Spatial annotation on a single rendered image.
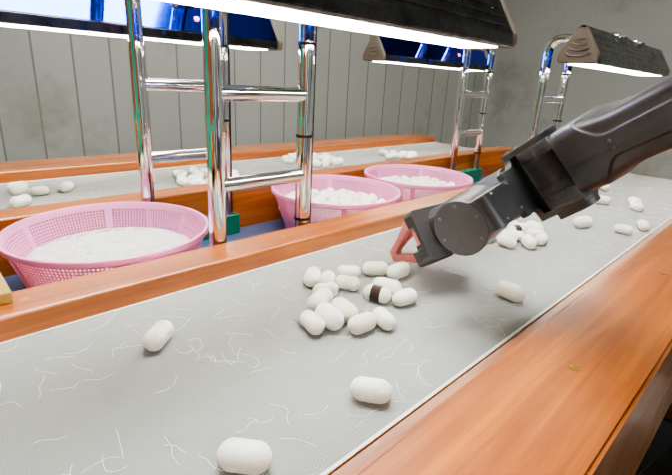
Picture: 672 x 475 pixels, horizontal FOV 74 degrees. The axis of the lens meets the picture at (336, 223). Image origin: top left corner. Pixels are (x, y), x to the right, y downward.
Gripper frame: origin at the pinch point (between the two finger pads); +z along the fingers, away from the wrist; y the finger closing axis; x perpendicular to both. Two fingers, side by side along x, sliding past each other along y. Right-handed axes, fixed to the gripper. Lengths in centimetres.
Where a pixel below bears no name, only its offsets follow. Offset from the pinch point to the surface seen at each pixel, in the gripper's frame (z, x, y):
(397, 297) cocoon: -6.2, 5.4, 10.0
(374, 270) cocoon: -0.6, 1.2, 5.9
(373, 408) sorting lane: -12.3, 12.4, 24.3
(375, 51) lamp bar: 23, -60, -55
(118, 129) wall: 141, -110, -25
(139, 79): 17.8, -41.7, 18.2
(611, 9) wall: 1, -93, -259
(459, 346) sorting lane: -12.2, 12.1, 11.2
